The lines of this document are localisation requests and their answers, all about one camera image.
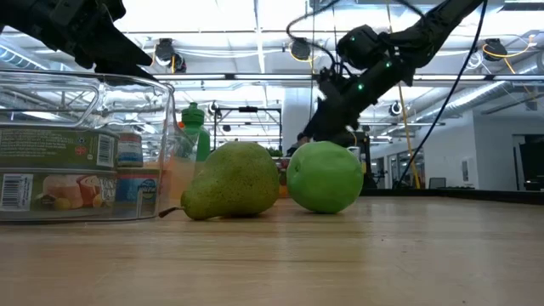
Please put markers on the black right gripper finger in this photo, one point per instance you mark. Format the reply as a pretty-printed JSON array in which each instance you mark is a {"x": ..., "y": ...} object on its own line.
[{"x": 302, "y": 138}]

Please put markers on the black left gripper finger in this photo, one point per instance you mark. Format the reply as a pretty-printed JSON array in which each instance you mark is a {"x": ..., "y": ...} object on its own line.
[
  {"x": 119, "y": 69},
  {"x": 119, "y": 47}
]

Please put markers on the dark red grape bunch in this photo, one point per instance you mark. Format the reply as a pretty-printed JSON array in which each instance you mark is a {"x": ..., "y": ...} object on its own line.
[{"x": 284, "y": 164}]

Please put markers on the blue label tuna can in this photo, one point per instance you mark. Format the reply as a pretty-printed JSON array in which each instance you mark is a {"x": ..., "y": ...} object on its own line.
[
  {"x": 129, "y": 151},
  {"x": 136, "y": 191}
]

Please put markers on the green squeeze bottle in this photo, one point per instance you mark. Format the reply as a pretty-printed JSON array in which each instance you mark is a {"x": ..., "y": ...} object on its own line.
[{"x": 193, "y": 119}]

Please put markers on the green label tuna can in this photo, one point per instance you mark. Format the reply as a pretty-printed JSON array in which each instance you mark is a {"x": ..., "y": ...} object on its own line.
[
  {"x": 59, "y": 191},
  {"x": 51, "y": 149}
]

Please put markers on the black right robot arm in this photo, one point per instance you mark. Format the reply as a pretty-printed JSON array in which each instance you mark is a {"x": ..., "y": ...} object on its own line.
[{"x": 425, "y": 30}]

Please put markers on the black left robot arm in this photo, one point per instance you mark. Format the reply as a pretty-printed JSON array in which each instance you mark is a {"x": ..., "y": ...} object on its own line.
[{"x": 21, "y": 17}]

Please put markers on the white building pillar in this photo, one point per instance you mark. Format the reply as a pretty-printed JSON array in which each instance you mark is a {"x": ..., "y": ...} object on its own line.
[{"x": 293, "y": 115}]

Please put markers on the background green plant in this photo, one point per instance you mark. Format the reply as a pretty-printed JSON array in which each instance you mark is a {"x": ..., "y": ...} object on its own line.
[{"x": 275, "y": 152}]

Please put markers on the black monitor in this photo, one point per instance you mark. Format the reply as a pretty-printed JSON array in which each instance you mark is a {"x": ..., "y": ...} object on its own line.
[{"x": 364, "y": 140}]

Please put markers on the black ceiling fixture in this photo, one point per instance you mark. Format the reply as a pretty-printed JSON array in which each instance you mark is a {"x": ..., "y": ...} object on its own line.
[
  {"x": 301, "y": 49},
  {"x": 165, "y": 50},
  {"x": 395, "y": 108},
  {"x": 494, "y": 47}
]

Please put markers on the green apple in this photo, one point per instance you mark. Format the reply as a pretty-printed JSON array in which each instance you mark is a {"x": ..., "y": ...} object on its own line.
[{"x": 325, "y": 178}]

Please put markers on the clear plastic bin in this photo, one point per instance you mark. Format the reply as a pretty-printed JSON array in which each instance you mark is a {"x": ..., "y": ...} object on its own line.
[{"x": 64, "y": 98}]

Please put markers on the green pear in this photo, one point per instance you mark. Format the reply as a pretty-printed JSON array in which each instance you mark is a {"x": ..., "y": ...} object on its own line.
[{"x": 234, "y": 183}]

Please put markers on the black cabinet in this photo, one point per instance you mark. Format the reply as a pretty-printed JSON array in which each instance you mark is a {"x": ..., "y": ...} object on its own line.
[{"x": 531, "y": 161}]

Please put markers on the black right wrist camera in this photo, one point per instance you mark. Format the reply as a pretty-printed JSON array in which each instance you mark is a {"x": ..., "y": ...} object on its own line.
[{"x": 327, "y": 85}]

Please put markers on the silver ceiling duct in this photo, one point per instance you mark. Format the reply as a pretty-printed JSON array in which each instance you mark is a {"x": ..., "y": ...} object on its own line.
[
  {"x": 17, "y": 57},
  {"x": 472, "y": 100}
]

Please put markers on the long ceiling light rail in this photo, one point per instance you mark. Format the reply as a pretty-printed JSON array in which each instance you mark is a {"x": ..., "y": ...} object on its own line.
[{"x": 255, "y": 77}]

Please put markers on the black aluminium table frame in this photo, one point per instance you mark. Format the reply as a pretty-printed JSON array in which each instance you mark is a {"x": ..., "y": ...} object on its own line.
[{"x": 467, "y": 195}]

